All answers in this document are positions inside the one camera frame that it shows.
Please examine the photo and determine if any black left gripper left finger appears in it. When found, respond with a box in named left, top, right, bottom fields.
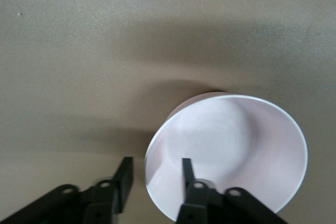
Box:
left=0, top=156, right=134, bottom=224

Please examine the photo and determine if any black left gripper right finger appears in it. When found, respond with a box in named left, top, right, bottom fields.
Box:
left=176, top=157, right=289, bottom=224

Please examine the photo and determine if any pink bowl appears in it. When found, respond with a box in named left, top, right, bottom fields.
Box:
left=144, top=91, right=308, bottom=222

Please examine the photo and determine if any brown table mat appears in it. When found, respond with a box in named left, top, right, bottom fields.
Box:
left=0, top=0, right=336, bottom=224

